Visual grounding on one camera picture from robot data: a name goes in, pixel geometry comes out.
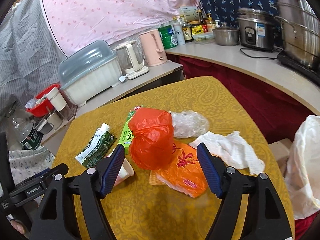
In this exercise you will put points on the steel rice cooker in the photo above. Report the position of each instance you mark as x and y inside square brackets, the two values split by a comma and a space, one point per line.
[256, 29]

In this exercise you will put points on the floral white cloth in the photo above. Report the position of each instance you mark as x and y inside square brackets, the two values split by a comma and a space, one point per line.
[27, 163]

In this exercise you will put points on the pink dotted curtain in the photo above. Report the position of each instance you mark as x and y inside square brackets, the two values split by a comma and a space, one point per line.
[76, 23]

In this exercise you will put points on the dark soy sauce bottle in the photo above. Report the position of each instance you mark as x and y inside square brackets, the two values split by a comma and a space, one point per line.
[186, 30]

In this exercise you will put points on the small steel pot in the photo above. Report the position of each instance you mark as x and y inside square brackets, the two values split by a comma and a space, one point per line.
[226, 36]

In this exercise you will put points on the white bottle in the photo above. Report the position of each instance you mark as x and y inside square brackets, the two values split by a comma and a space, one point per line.
[178, 32]

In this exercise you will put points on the dark red counter skirt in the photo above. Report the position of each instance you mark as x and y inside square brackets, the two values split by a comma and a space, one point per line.
[276, 114]

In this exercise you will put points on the yellow paisley tablecloth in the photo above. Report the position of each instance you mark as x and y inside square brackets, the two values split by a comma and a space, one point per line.
[168, 196]

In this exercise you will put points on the green tin can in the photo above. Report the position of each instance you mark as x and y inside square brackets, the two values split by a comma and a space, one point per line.
[168, 37]

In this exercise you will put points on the red plastic basin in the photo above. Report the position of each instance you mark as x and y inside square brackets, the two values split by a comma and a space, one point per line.
[45, 106]

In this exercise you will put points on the clear plastic bag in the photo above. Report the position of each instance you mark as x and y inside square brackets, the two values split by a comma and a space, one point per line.
[189, 124]

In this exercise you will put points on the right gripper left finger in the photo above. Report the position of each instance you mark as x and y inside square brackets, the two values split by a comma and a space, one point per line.
[56, 216]

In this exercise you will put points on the white glass electric kettle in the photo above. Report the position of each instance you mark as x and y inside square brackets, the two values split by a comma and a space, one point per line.
[131, 60]

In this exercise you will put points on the green white milk carton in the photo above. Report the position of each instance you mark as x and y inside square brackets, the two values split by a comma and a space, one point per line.
[97, 147]

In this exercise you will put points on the glass jar dark label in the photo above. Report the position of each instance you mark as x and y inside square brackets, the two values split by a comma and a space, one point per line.
[26, 133]

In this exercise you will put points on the large steel steamer pot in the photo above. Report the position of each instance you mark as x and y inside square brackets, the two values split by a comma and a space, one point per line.
[300, 31]

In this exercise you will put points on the red plastic bag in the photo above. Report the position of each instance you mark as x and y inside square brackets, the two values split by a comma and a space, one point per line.
[153, 138]

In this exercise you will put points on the pink electric kettle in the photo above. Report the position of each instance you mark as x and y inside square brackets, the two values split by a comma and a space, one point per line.
[153, 48]

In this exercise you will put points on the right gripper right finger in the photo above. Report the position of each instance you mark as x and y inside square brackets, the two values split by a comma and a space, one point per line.
[265, 215]

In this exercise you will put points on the white lined trash bin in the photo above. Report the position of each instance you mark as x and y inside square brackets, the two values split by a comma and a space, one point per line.
[302, 169]

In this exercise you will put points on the orange printed plastic bag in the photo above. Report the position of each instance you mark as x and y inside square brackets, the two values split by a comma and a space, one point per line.
[184, 174]

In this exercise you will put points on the clear food container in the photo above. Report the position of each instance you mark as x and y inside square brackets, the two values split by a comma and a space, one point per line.
[204, 38]

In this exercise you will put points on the person's hand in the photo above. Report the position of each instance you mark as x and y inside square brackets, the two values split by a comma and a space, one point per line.
[20, 227]

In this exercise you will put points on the green toothpaste box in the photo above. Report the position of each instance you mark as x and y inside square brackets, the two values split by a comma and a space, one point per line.
[126, 134]

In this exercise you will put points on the black induction cooktop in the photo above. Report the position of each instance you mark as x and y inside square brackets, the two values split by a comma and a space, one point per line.
[312, 74]

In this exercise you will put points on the white box on shelf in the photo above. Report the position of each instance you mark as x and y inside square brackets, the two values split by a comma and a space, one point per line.
[190, 13]

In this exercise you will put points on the white dish rack with lid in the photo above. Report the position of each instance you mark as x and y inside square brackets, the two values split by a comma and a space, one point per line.
[89, 71]

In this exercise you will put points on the white cup stack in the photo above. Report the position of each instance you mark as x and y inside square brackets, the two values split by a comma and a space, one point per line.
[56, 99]

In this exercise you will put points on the white paper towel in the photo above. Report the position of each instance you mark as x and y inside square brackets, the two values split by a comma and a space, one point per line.
[233, 149]

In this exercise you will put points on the yellow label jar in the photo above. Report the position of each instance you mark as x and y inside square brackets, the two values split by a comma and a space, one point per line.
[196, 28]

